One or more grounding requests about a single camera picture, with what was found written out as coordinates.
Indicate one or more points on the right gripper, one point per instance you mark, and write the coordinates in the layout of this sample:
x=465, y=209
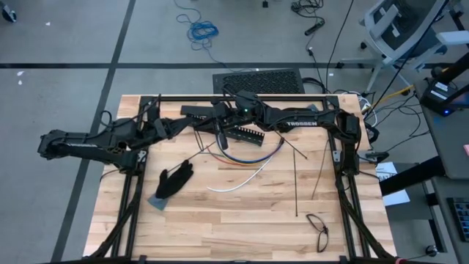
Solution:
x=242, y=110

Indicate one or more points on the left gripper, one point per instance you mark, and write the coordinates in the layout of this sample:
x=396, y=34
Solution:
x=168, y=128

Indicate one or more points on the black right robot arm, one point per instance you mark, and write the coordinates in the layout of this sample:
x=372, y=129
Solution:
x=300, y=122

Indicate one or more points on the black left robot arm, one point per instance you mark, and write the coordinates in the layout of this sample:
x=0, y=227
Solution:
x=84, y=144

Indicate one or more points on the black raceway cover strip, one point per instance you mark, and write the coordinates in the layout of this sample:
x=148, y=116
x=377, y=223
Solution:
x=194, y=111

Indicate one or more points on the black perforated case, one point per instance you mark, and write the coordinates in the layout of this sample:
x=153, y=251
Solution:
x=260, y=82

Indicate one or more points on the small black floor object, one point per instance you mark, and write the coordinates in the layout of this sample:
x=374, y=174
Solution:
x=265, y=4
x=9, y=14

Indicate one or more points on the black eyeglasses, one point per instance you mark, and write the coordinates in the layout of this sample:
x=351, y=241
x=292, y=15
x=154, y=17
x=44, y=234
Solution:
x=324, y=230

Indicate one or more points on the white paper sheet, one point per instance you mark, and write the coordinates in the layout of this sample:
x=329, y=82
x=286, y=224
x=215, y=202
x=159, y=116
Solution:
x=397, y=198

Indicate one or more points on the black desk crossbar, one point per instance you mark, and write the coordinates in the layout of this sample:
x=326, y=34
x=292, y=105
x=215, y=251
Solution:
x=410, y=176

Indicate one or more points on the grey office chair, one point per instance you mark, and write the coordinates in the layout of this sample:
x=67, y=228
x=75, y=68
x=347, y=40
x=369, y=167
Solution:
x=388, y=22

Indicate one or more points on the black box with labels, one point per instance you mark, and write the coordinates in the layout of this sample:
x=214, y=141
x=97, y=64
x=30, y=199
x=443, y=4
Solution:
x=436, y=97

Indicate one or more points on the grey desk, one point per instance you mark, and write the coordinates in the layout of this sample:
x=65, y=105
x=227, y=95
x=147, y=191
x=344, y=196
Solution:
x=445, y=190
x=450, y=139

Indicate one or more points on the black caster wheel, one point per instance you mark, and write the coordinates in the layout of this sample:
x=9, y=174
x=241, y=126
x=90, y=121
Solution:
x=431, y=251

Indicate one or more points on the black stand pole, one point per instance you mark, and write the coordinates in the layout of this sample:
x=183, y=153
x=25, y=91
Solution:
x=452, y=69

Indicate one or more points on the black keyboard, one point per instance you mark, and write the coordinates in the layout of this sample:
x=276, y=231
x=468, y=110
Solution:
x=459, y=220

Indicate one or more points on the black aluminium frame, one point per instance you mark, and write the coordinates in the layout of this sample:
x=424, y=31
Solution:
x=183, y=98

